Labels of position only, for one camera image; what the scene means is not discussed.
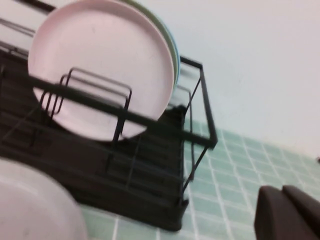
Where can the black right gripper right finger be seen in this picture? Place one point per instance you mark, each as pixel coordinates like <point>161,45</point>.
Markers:
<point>310,210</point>

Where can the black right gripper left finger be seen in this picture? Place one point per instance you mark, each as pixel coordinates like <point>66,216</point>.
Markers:
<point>275,217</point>

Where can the light grey plate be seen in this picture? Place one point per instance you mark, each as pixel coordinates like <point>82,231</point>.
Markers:
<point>30,205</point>

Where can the blue plate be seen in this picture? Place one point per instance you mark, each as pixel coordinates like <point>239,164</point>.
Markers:
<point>176,50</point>

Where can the green plate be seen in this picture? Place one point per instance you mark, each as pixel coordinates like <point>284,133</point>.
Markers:
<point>166,35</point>

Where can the pink plate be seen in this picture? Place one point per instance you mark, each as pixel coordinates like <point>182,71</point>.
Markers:
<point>100,45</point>

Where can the green checked tablecloth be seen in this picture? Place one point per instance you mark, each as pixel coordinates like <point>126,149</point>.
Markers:
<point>225,187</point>

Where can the black plastic drain tray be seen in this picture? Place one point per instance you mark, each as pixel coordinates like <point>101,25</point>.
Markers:
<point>100,180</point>

